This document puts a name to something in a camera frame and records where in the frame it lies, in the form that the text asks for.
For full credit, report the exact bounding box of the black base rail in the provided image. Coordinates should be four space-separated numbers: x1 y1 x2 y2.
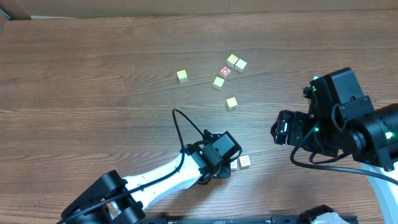
136 215 359 224

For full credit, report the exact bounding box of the white outline block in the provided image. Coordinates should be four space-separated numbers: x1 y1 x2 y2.
239 155 251 168

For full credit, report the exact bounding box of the red letter block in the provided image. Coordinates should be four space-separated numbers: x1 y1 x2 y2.
219 66 231 79

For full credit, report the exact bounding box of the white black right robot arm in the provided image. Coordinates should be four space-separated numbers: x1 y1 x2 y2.
271 67 397 223

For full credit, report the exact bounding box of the white red-sided block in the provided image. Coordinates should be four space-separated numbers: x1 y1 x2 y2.
230 160 238 170

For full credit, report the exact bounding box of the white block top right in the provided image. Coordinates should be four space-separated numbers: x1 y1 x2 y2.
234 58 247 73

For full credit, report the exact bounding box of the yellow block top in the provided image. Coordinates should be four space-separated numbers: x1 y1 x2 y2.
226 54 239 68

